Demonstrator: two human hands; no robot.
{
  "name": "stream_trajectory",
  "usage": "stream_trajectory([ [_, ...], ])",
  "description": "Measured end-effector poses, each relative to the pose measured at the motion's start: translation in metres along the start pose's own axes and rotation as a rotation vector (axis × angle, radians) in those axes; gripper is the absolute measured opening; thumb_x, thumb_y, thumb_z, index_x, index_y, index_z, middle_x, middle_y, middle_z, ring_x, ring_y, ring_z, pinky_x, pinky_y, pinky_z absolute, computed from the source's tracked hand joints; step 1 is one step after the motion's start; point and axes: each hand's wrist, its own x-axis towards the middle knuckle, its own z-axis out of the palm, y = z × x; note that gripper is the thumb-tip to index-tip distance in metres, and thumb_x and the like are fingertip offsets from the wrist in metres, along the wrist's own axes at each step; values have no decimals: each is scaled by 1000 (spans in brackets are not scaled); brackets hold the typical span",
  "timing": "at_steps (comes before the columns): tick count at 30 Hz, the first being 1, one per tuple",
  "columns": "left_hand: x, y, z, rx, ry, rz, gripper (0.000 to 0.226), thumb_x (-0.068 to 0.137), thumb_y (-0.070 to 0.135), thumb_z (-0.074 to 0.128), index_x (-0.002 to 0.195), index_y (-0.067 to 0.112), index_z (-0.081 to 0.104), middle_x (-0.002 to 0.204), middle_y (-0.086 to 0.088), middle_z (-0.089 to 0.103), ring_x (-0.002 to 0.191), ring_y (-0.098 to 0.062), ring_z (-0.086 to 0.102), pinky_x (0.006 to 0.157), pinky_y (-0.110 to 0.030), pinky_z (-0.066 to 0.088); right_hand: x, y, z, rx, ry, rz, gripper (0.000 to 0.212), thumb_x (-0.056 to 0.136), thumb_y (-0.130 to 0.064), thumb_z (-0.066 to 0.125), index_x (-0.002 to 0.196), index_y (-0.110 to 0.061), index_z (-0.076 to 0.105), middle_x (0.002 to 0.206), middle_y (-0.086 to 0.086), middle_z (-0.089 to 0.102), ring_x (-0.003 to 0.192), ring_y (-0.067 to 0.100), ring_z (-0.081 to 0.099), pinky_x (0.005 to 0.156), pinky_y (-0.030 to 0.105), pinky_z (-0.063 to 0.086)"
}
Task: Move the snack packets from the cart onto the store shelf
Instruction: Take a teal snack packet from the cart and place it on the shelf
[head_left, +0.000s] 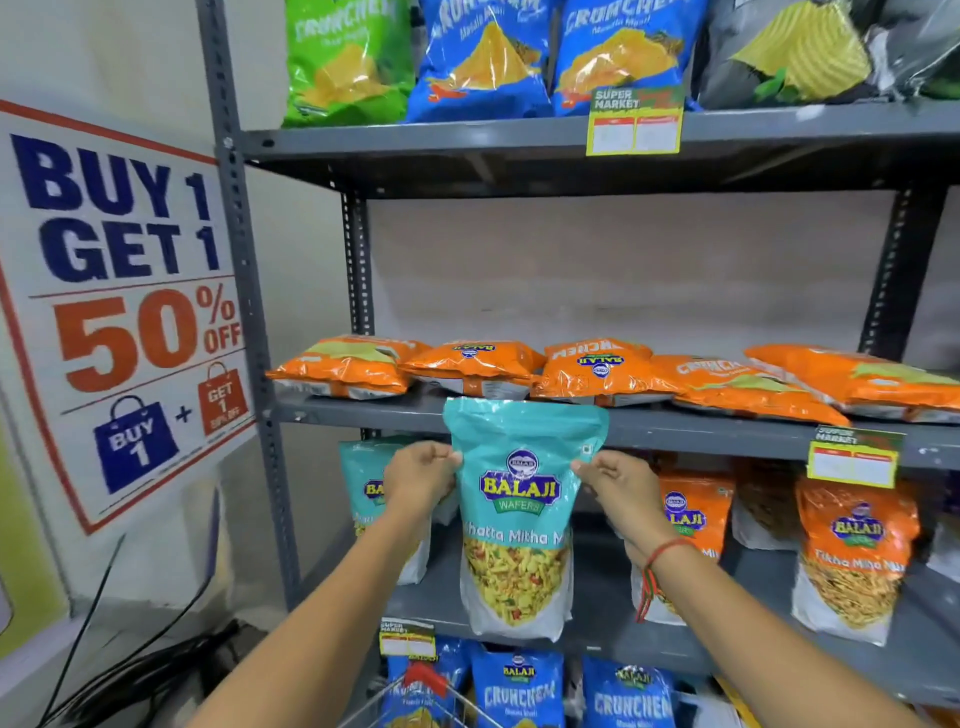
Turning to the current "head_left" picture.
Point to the person's left hand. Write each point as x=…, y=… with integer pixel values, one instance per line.
x=416, y=480

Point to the person's right hand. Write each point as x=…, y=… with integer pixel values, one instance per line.
x=622, y=499

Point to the teal snack bag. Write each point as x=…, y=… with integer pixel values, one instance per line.
x=517, y=525
x=364, y=480

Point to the grey metal shelf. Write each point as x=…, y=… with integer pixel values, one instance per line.
x=525, y=142

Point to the dark grey snack bag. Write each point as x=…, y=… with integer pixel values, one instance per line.
x=787, y=52
x=922, y=45

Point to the person's right forearm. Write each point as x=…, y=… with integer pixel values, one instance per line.
x=750, y=645

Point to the person's left forearm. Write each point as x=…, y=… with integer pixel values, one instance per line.
x=315, y=637

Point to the yellow green price tag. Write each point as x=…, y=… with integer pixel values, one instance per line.
x=405, y=643
x=855, y=461
x=634, y=127

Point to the white red-bordered sale poster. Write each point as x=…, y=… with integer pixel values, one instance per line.
x=112, y=300

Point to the green-bordered poster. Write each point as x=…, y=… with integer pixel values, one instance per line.
x=22, y=540

